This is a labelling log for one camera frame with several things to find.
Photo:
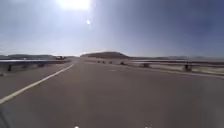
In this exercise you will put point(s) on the distant low hills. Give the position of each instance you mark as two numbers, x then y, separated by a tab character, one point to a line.
26	56

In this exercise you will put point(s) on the dark hill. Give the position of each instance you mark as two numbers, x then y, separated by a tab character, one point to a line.
106	55

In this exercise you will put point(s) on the metal guardrail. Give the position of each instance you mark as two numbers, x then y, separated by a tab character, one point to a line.
23	62
166	63

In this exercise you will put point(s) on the grey asphalt road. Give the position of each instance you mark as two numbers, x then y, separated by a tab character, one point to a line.
113	96

